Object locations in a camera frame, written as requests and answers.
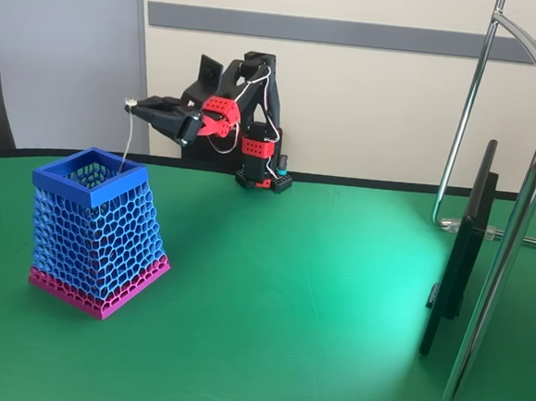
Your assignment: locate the blue and pink lattice basket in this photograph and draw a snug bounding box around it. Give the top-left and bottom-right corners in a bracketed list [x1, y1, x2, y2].
[20, 142, 181, 327]

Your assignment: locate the black plastic tool case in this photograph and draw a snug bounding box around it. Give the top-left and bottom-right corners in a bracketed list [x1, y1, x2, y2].
[179, 123, 247, 165]

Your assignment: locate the green cloth with black rim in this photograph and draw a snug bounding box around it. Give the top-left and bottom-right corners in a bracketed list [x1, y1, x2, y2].
[0, 142, 536, 401]

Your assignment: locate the black monitor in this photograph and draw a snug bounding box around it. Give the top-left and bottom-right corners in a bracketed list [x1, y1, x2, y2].
[418, 133, 504, 363]

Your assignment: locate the chrome tube stand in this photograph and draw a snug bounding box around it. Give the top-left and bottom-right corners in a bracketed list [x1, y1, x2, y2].
[416, 0, 536, 401]

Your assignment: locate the white and red servo cable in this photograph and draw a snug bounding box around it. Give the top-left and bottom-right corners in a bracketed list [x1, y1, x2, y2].
[234, 62, 274, 106]
[204, 130, 241, 157]

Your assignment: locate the small wrist camera board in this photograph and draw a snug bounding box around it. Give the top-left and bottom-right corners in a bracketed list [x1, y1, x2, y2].
[196, 53, 227, 90]

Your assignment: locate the black knob with teal ring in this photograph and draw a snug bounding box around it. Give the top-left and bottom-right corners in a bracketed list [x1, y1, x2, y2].
[274, 152, 290, 180]

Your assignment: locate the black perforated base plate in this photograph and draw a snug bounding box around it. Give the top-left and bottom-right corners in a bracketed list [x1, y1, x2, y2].
[232, 166, 295, 197]

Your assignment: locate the grey wall guard rail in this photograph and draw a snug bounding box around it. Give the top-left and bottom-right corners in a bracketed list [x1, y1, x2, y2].
[144, 0, 536, 66]

